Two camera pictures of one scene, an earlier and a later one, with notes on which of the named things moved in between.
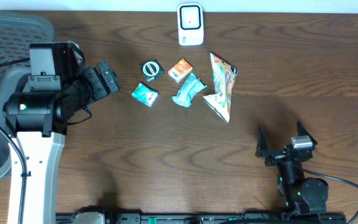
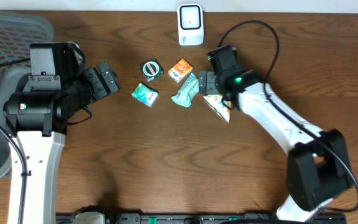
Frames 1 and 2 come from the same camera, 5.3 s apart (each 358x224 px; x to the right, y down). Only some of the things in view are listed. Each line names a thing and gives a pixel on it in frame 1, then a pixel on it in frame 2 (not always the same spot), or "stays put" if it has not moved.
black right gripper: x=276 y=156 → x=205 y=82
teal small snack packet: x=145 y=94 stays put
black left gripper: x=105 y=79 stays put
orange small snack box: x=180 y=70 stays put
